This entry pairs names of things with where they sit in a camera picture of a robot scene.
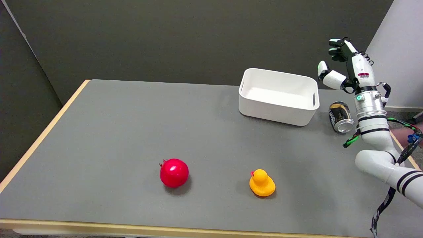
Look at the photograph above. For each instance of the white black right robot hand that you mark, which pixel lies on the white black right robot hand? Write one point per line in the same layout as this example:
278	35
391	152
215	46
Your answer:
362	67

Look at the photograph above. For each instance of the yellow rubber duck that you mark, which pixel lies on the yellow rubber duck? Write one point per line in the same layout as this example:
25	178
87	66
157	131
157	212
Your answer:
261	185

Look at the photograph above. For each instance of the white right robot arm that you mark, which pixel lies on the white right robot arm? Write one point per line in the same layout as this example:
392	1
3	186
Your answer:
373	112

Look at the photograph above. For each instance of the black gold drink can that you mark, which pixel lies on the black gold drink can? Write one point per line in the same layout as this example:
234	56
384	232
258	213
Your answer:
340	115

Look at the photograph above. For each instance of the black chair caster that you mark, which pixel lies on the black chair caster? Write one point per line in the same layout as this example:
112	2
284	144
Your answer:
417	119

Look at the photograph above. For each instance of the white plastic bin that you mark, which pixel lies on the white plastic bin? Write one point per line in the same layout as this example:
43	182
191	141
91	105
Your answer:
277	99

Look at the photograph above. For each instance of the red pomegranate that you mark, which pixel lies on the red pomegranate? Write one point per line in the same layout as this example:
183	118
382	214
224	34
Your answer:
174	173

